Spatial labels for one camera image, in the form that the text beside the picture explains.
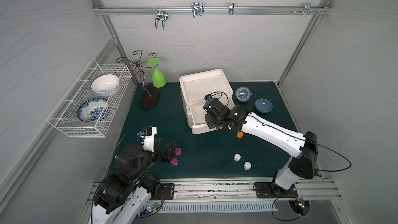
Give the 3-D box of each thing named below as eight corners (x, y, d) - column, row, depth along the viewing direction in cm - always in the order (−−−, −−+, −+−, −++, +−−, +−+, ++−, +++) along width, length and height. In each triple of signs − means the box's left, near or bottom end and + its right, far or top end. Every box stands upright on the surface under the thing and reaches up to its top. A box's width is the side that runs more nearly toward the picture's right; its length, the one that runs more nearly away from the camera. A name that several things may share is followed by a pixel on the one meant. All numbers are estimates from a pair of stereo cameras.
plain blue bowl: (256, 113, 105) (258, 109, 102) (253, 102, 112) (254, 98, 108) (271, 113, 105) (274, 109, 102) (267, 102, 112) (269, 98, 108)
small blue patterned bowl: (235, 102, 114) (237, 96, 108) (234, 93, 120) (235, 86, 114) (250, 103, 114) (252, 96, 108) (247, 93, 120) (249, 86, 114)
